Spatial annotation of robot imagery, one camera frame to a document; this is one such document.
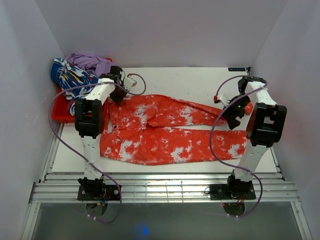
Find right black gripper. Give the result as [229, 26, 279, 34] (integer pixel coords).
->
[220, 92, 251, 130]

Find red white tie-dye trousers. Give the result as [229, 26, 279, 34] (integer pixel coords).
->
[99, 94, 247, 166]

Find red plastic bin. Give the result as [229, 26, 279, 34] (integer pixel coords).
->
[52, 58, 113, 123]

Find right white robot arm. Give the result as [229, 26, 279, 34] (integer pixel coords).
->
[222, 76, 287, 199]

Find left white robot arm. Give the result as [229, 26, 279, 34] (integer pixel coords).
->
[74, 66, 134, 200]

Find blue white patterned trousers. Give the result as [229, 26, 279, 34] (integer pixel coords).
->
[50, 58, 99, 116]

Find purple folded garment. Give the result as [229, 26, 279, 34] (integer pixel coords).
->
[65, 52, 114, 77]

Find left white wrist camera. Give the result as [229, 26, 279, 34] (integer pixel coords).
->
[123, 76, 137, 92]

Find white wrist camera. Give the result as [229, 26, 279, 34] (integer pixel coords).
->
[213, 93, 230, 106]
[123, 76, 137, 92]

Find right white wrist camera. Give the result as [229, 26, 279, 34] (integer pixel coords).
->
[213, 93, 230, 106]

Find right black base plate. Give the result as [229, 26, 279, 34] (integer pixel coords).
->
[209, 184, 256, 200]

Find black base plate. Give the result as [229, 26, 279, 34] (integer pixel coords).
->
[209, 184, 256, 200]
[76, 185, 120, 202]

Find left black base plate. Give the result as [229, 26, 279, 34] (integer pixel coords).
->
[76, 185, 120, 202]

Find aluminium rail frame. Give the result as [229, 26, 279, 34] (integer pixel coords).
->
[21, 137, 312, 240]

